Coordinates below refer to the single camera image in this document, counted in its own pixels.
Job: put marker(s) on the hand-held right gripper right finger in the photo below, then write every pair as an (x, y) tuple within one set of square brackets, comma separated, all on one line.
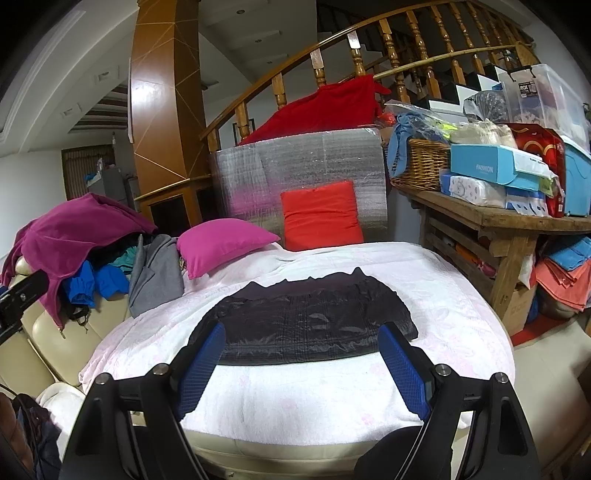
[(406, 369)]

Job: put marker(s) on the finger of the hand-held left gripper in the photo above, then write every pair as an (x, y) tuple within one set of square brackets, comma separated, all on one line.
[(23, 293)]

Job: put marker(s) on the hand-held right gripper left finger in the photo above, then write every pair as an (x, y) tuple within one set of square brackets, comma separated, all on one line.
[(203, 364)]

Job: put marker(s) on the dark navy puffer jacket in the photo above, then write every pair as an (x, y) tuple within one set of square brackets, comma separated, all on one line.
[(314, 318)]

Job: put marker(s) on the cream leather sofa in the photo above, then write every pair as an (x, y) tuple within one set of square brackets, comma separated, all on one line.
[(41, 332)]

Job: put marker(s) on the magenta velvet garment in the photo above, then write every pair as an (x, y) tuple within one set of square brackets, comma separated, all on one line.
[(69, 230)]

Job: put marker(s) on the bright blue garment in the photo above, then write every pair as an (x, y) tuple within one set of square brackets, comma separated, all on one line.
[(108, 281)]

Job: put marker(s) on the black garment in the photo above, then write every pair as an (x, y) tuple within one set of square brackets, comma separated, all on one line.
[(111, 249)]

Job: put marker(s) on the white pink blanket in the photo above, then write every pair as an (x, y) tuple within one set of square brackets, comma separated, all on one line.
[(300, 397)]

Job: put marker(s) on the grey garment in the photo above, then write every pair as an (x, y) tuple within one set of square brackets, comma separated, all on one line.
[(157, 272)]

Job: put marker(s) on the teal garment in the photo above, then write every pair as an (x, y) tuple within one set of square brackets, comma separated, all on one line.
[(122, 261)]

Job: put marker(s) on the magenta pillow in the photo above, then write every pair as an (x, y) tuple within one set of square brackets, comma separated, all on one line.
[(221, 247)]

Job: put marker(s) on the brown cardboard box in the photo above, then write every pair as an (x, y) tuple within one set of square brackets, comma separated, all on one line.
[(519, 309)]

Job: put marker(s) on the dark wooden door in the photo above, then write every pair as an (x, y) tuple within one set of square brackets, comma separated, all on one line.
[(76, 170)]

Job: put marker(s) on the red floor mat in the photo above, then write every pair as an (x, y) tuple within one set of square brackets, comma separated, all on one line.
[(540, 330)]

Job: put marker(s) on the grey cabinet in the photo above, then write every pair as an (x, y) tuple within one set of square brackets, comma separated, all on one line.
[(111, 184)]

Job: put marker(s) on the red pillow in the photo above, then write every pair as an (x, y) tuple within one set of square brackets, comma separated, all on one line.
[(318, 217)]

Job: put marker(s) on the stack of coral towels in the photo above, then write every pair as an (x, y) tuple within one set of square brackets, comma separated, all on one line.
[(563, 286)]

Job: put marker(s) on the wooden side table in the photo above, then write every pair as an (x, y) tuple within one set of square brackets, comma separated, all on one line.
[(508, 217)]

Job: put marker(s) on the white patterned tissue pack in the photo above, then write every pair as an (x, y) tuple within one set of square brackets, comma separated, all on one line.
[(471, 189)]

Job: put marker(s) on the blue towel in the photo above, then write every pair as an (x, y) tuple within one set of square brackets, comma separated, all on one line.
[(570, 254)]

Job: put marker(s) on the wicker basket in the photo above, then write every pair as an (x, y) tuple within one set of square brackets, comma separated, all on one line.
[(425, 166)]

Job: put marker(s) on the blue white packet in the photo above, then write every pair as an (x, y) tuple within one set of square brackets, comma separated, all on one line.
[(526, 203)]

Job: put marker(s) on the light blue cardboard box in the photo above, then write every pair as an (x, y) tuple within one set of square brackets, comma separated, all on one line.
[(475, 168)]

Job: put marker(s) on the blue cloth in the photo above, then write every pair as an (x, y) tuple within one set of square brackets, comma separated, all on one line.
[(399, 143)]

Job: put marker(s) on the silver foil insulation panel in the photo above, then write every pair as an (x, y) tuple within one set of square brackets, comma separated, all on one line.
[(323, 152)]

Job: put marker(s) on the wooden column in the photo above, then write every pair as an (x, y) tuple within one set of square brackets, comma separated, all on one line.
[(157, 92)]

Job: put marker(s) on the yellow green cloth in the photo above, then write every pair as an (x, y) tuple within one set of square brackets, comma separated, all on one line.
[(443, 129)]

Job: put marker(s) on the blue plastic crate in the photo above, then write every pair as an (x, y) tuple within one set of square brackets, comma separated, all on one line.
[(577, 184)]

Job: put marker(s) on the red gift bag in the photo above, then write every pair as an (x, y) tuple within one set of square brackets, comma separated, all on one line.
[(540, 143)]

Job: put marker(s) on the red cloth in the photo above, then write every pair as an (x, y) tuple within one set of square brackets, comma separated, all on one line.
[(323, 108)]

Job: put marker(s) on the black white patterned bag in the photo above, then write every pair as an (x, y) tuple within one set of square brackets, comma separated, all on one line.
[(487, 104)]

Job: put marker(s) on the clear plastic storage box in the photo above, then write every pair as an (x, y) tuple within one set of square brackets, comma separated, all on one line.
[(554, 101)]

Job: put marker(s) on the wooden stair railing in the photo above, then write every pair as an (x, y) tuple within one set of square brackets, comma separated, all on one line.
[(356, 62)]

